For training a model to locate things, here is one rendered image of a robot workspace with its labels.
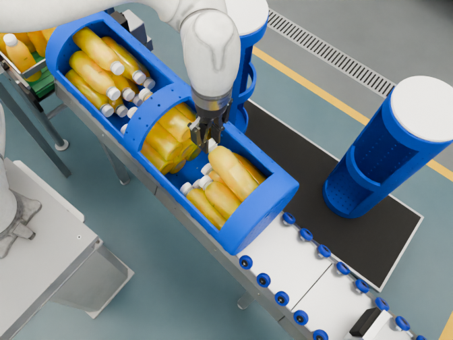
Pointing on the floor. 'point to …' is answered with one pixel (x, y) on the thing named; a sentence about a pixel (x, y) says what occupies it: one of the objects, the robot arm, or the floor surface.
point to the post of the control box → (32, 129)
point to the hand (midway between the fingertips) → (209, 139)
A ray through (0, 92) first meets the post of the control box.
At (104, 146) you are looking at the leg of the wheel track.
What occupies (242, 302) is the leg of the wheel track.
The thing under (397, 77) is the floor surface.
